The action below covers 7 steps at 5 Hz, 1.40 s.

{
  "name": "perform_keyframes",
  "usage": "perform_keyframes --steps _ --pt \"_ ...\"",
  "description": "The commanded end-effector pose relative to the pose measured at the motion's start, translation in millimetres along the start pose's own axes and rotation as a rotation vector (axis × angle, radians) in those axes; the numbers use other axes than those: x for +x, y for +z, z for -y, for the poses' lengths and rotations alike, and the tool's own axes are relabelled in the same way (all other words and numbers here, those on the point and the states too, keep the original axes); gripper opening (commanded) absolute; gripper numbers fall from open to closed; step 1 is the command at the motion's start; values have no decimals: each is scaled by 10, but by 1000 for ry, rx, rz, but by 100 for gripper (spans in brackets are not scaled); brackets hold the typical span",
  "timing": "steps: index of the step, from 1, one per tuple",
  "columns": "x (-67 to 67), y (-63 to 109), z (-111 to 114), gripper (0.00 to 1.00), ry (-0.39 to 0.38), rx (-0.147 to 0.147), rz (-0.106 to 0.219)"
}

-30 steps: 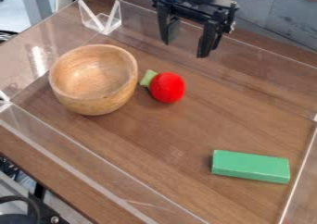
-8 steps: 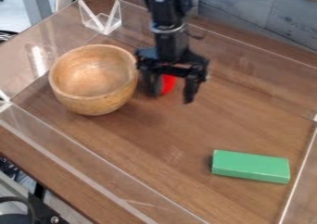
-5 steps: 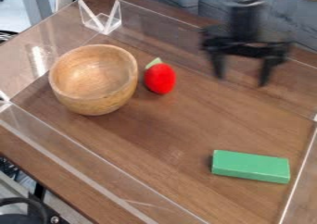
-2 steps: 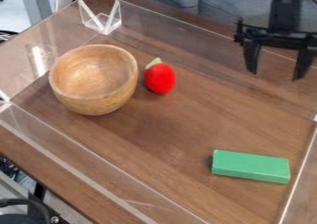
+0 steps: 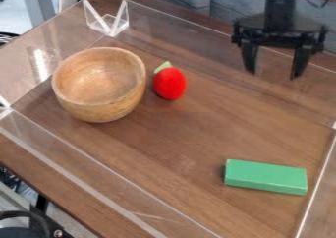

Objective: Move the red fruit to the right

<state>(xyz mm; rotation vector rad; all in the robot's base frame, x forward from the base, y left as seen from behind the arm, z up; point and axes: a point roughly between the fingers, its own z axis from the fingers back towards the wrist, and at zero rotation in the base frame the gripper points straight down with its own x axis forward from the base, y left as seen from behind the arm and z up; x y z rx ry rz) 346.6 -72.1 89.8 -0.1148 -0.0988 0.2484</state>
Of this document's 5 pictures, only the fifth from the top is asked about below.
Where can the green rectangular block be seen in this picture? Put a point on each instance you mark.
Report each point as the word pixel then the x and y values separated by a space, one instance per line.
pixel 264 176

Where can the black clamp under table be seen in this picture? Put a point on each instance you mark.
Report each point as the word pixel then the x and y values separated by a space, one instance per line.
pixel 28 224

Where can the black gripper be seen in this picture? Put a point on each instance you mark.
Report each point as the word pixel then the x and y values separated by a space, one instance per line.
pixel 278 27

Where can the clear acrylic tray enclosure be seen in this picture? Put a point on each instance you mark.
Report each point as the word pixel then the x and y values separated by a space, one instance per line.
pixel 142 177

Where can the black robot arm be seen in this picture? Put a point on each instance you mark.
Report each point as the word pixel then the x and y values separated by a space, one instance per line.
pixel 278 27

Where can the wooden bowl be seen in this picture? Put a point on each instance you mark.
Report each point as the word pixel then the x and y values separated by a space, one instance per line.
pixel 98 84

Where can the red felt fruit green leaf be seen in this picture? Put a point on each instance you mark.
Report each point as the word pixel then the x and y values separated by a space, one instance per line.
pixel 168 81

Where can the clear acrylic corner bracket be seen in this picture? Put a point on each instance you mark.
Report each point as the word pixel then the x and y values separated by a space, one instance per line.
pixel 106 24

